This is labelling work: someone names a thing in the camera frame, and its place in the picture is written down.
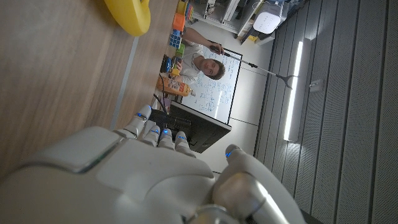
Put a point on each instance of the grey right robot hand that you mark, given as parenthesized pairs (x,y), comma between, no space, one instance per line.
(130,180)

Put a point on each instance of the yellow toy banana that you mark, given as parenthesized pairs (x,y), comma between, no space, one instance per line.
(130,15)

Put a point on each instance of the black monitor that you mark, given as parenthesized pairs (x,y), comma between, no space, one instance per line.
(205,130)

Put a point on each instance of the orange labelled bottle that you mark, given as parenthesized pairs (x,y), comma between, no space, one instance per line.
(172,86)

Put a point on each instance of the whiteboard with blue writing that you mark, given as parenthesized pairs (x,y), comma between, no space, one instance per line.
(217,96)

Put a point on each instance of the blue and black disc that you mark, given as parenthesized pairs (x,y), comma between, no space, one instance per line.
(167,64)

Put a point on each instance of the person in white shirt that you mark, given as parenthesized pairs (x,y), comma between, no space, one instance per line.
(191,59)

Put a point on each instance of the green cube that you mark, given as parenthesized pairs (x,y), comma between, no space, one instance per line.
(180,50)

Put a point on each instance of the blue puzzle cube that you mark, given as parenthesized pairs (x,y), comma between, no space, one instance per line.
(175,40)

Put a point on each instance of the orange block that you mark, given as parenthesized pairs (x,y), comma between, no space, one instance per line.
(178,22)

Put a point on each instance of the multicolour puzzle cube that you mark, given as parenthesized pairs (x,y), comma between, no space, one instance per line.
(189,11)

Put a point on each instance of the yellow block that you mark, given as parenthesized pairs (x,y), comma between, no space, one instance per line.
(181,7)

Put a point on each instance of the long ceiling light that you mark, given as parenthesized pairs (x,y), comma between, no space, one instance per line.
(293,93)

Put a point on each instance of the white shelf unit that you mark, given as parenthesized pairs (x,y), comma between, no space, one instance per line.
(224,14)

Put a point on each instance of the white air purifier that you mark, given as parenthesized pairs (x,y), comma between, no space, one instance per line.
(267,17)

